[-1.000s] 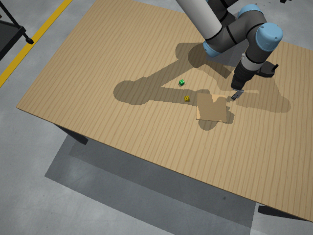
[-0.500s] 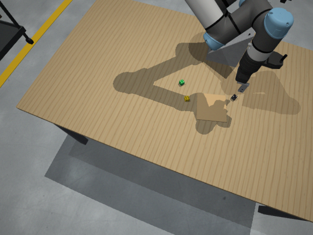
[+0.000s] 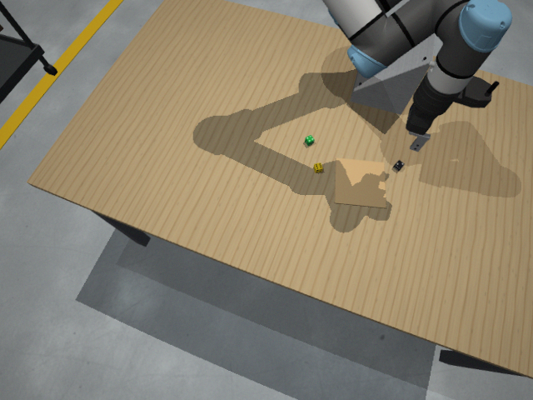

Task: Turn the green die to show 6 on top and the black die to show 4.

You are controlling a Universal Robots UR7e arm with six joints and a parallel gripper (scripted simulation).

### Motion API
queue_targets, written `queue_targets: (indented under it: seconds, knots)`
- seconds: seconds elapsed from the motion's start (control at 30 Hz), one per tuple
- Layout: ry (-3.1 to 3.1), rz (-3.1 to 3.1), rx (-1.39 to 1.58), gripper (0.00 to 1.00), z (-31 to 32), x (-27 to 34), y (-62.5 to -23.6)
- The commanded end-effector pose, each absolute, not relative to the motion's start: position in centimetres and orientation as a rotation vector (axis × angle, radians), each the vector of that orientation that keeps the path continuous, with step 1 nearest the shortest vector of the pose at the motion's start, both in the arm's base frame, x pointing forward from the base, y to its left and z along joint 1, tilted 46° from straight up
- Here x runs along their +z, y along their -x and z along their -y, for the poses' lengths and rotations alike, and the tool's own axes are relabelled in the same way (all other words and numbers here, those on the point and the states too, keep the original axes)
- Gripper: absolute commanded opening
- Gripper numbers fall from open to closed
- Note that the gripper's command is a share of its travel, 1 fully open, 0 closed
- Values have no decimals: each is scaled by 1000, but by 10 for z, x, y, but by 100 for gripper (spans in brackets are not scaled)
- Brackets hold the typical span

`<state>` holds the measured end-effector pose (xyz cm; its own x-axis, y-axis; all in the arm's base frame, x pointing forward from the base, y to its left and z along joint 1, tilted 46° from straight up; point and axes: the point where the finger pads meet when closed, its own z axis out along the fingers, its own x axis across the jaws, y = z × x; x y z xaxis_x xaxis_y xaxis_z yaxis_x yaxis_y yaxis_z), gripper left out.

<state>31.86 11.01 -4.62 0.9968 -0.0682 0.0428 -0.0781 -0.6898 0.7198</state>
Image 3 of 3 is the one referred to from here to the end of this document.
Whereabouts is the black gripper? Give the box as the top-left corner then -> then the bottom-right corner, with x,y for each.
406,59 -> 499,152

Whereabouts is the black die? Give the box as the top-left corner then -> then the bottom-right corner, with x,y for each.
394,160 -> 405,172

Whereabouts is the green die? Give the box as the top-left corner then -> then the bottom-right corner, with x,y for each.
305,135 -> 315,146

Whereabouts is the tan square mat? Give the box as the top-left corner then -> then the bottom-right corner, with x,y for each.
335,158 -> 386,208

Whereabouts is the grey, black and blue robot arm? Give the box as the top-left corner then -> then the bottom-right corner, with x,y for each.
322,0 -> 512,79

